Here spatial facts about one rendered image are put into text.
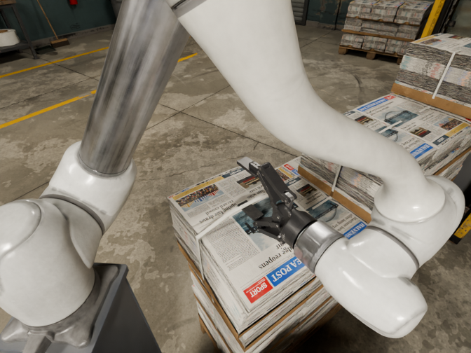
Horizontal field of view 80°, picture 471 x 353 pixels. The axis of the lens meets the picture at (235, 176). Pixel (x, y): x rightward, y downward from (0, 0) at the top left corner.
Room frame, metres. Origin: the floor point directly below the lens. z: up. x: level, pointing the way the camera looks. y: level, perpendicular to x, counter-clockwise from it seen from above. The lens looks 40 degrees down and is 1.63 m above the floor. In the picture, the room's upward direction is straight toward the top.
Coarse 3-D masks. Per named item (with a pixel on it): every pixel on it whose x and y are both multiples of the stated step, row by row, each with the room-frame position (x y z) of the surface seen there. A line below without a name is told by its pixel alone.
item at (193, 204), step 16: (224, 176) 0.67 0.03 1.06; (240, 176) 0.67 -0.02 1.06; (192, 192) 0.60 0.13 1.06; (208, 192) 0.59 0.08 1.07; (224, 192) 0.59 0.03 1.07; (240, 192) 0.59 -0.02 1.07; (256, 192) 0.58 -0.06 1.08; (176, 208) 0.53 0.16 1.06; (192, 208) 0.53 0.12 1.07; (208, 208) 0.52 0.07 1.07; (224, 208) 0.52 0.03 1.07; (176, 224) 0.56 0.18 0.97; (192, 224) 0.46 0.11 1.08; (192, 240) 0.46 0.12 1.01; (192, 256) 0.47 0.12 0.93
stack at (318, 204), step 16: (304, 192) 0.84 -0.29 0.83; (320, 192) 0.84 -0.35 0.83; (304, 208) 0.75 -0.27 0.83; (320, 208) 0.75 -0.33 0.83; (336, 208) 0.75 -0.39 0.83; (336, 224) 0.67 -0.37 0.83; (352, 224) 0.67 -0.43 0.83; (208, 304) 0.52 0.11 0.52; (288, 304) 0.42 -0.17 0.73; (304, 304) 0.49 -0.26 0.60; (320, 304) 0.58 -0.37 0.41; (208, 320) 0.55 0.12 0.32; (272, 320) 0.39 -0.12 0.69; (288, 320) 0.44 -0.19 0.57; (224, 336) 0.43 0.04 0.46; (256, 336) 0.35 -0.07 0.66; (272, 336) 0.40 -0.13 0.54; (288, 336) 0.47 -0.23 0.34; (304, 336) 0.55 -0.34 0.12; (224, 352) 0.44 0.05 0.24; (240, 352) 0.34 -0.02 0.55; (256, 352) 0.35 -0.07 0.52; (272, 352) 0.42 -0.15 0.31; (288, 352) 0.49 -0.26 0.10
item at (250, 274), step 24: (264, 216) 0.49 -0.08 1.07; (240, 240) 0.42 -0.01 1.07; (264, 240) 0.42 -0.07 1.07; (216, 264) 0.37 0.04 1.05; (240, 264) 0.35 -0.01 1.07; (264, 264) 0.36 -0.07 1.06; (288, 264) 0.36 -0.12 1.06; (216, 288) 0.36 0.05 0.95; (240, 288) 0.30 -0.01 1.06; (264, 288) 0.30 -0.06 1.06; (288, 288) 0.35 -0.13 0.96; (240, 312) 0.28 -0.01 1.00; (264, 312) 0.33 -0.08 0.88
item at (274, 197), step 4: (260, 172) 0.45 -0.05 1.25; (260, 176) 0.45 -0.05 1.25; (260, 180) 0.45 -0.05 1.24; (264, 180) 0.44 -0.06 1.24; (264, 184) 0.44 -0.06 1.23; (268, 184) 0.44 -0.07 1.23; (264, 188) 0.44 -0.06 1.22; (268, 188) 0.43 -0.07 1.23; (272, 188) 0.43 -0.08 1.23; (268, 192) 0.43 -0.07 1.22; (272, 192) 0.43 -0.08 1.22; (268, 196) 0.42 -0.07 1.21; (272, 196) 0.42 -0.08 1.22; (276, 196) 0.42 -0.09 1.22; (272, 200) 0.41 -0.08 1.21; (276, 200) 0.41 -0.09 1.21; (272, 204) 0.41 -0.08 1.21; (276, 208) 0.40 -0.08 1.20; (276, 212) 0.39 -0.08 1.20; (276, 216) 0.39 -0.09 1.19; (280, 216) 0.39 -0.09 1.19
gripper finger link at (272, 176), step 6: (264, 168) 0.45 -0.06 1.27; (270, 168) 0.45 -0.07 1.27; (264, 174) 0.44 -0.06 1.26; (270, 174) 0.44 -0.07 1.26; (276, 174) 0.44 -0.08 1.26; (270, 180) 0.42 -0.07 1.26; (276, 180) 0.43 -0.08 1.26; (282, 180) 0.43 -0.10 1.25; (276, 186) 0.41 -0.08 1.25; (282, 186) 0.41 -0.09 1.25; (276, 192) 0.41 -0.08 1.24; (282, 192) 0.40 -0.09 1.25; (282, 198) 0.39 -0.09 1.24; (288, 198) 0.39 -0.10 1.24; (294, 198) 0.39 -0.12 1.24
